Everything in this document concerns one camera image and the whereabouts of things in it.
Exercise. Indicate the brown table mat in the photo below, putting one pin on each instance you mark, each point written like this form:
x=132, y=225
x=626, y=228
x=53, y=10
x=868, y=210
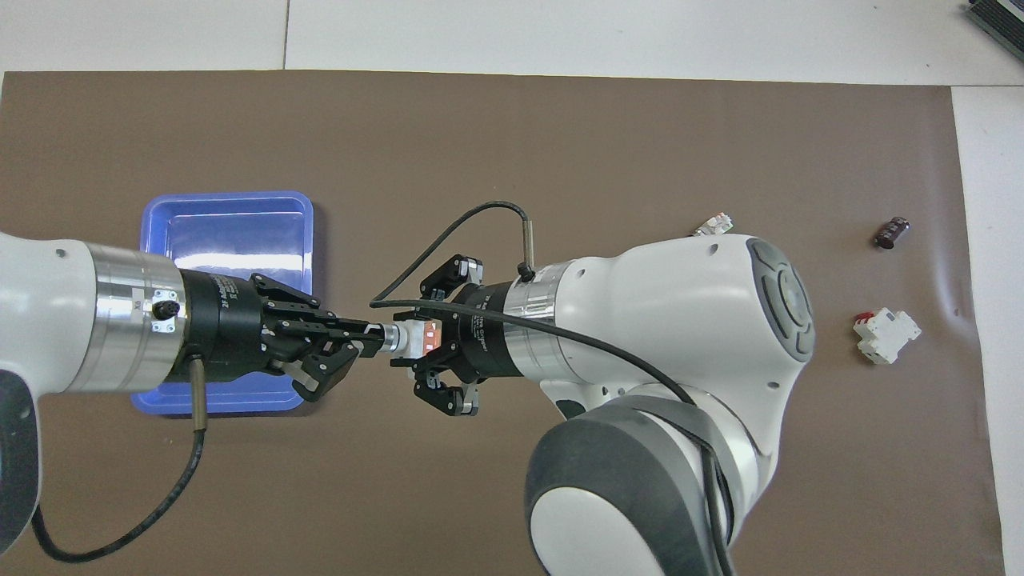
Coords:
x=512, y=136

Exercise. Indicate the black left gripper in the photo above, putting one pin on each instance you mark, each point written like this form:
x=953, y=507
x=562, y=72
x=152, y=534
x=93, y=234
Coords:
x=224, y=328

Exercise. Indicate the grey ribbed metal device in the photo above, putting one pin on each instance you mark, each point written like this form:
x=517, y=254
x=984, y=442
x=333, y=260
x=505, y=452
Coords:
x=996, y=18

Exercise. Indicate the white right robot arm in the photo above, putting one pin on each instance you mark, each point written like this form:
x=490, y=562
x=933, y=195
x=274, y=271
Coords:
x=664, y=320

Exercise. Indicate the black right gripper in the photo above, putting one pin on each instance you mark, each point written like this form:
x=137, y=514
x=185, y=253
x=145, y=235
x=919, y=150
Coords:
x=484, y=332

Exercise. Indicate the small dark cylindrical capacitor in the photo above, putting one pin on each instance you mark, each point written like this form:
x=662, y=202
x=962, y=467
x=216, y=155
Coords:
x=892, y=233

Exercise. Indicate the small selector switch black knob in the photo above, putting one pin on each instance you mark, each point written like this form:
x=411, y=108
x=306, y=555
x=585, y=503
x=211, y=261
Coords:
x=716, y=224
x=416, y=336

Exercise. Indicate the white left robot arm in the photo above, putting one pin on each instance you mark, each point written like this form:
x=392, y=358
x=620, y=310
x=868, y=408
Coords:
x=48, y=320

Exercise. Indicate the blue plastic tray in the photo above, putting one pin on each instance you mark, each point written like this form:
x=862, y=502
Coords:
x=232, y=224

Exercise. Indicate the white circuit breaker red lever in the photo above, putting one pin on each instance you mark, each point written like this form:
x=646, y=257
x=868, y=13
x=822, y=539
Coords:
x=884, y=336

